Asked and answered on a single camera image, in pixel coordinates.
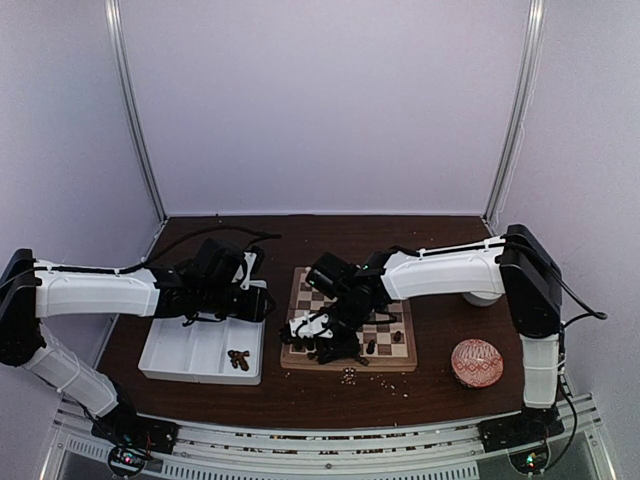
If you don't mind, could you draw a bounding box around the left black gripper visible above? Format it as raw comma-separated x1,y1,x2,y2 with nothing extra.
198,284,275,322

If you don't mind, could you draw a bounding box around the wooden chess board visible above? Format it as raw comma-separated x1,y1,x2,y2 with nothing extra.
280,267,418,373

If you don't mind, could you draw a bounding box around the white plastic divided tray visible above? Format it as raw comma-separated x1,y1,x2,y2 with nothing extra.
138,301,266,386

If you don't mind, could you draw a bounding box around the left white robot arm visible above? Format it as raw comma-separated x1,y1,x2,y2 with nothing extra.
1,239,275,444

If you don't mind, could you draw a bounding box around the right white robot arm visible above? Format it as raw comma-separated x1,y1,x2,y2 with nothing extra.
288,224,562,442

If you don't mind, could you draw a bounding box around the dark chess pieces lower pile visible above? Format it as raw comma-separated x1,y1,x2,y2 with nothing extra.
227,350,251,372

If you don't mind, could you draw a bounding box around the red patterned bowl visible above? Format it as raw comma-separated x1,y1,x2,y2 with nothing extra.
450,338,504,389

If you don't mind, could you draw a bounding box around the white ceramic bowl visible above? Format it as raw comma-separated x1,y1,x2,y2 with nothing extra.
462,292,502,307

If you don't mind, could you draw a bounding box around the right wrist camera with cable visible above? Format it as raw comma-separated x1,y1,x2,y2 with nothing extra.
279,311,334,345

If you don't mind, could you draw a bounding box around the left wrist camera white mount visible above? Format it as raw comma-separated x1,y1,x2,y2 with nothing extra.
234,245,264,290

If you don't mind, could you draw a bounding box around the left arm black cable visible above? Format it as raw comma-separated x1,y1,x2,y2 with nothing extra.
34,224,283,276

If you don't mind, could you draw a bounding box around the aluminium front rail frame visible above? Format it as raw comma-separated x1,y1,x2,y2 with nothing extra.
36,395,617,479

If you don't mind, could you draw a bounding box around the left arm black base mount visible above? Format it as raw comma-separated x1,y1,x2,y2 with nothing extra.
91,416,179,454

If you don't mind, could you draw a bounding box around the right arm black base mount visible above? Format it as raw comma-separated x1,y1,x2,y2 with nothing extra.
478,412,565,453

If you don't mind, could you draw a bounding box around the left aluminium corner post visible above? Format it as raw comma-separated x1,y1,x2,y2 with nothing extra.
104,0,168,222

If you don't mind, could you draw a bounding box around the aluminium corner post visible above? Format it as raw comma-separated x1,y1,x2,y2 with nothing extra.
483,0,547,232
104,0,168,222

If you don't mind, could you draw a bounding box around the right aluminium corner post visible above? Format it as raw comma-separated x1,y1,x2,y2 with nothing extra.
483,0,547,232

